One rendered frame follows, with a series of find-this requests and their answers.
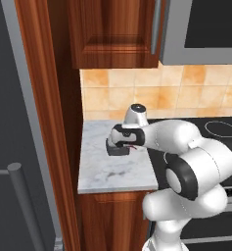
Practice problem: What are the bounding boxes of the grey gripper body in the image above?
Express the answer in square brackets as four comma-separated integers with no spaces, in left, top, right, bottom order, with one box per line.
[105,138,130,157]

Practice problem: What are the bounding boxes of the dark grey fridge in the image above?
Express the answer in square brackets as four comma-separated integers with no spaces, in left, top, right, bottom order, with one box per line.
[0,0,65,251]

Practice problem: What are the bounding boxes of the brown wooden side panel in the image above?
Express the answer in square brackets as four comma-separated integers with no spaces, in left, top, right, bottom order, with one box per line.
[14,0,86,251]

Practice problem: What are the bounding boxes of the brown wooden base cupboard door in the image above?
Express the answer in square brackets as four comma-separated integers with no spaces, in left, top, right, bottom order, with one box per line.
[75,190,155,251]

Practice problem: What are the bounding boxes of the black hob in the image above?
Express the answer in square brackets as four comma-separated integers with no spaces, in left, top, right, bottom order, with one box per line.
[147,116,232,191]

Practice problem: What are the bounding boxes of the grey microwave oven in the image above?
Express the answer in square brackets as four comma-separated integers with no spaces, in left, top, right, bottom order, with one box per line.
[159,0,232,67]

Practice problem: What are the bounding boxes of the grey fridge handle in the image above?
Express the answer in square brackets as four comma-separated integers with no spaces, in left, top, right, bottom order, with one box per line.
[0,162,47,251]

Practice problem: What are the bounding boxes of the grey cupboard door handle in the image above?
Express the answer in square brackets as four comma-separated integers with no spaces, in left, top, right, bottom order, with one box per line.
[150,0,162,56]

